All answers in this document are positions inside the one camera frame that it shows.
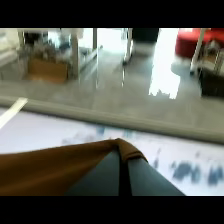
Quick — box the red sofa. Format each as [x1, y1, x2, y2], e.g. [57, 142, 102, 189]
[174, 28, 224, 60]

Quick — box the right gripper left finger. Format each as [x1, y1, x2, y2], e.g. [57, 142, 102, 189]
[65, 149, 121, 197]

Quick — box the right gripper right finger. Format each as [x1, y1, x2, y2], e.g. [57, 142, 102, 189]
[128, 157, 185, 197]

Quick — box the cardboard box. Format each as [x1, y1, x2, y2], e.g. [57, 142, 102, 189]
[27, 56, 70, 84]

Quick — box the brown garment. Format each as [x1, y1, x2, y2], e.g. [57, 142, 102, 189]
[0, 137, 149, 197]

